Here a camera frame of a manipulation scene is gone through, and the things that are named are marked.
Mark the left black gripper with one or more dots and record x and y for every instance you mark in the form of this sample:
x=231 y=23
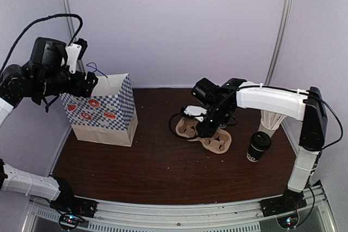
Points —
x=85 y=91

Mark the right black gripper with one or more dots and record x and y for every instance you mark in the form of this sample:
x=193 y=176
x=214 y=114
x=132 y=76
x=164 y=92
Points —
x=209 y=131

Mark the brown cardboard cup carrier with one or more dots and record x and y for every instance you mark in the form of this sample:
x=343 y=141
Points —
x=218 y=143

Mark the blue checkered paper bag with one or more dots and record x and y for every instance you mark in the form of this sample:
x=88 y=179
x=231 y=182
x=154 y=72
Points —
x=108 y=116

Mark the single black paper coffee cup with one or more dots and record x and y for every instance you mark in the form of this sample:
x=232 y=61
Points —
x=254 y=154

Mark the black plastic cup lid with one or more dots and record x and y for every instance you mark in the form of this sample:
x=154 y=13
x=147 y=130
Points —
x=260 y=141

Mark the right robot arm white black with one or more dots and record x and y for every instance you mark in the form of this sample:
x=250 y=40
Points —
x=304 y=106

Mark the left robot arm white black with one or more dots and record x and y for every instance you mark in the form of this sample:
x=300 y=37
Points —
x=50 y=71

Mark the white cup holding straws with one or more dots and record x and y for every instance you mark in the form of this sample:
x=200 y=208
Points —
x=268 y=130

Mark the bundle of wrapped white straws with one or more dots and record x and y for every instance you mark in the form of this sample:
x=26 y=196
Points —
x=271 y=120

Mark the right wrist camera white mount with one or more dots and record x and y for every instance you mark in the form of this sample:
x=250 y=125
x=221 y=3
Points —
x=194 y=112

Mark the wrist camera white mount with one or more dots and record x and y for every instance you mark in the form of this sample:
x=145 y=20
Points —
x=194 y=112
x=75 y=52

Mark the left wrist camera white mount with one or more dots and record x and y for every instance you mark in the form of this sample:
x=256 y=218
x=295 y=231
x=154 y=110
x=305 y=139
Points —
x=75 y=52

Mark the aluminium front rail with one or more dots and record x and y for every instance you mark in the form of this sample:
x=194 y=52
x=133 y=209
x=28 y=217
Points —
x=247 y=215

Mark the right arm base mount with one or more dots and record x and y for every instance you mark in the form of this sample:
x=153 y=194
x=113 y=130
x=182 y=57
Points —
x=281 y=205

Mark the left aluminium frame post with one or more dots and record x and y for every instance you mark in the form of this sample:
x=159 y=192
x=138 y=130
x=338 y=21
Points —
x=68 y=3

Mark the aluminium frame post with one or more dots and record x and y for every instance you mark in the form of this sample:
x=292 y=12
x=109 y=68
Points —
x=68 y=3
x=286 y=10

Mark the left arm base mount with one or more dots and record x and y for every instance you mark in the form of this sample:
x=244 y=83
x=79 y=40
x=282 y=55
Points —
x=74 y=205

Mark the right aluminium frame post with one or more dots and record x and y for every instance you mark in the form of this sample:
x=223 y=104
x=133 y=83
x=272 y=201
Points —
x=286 y=10

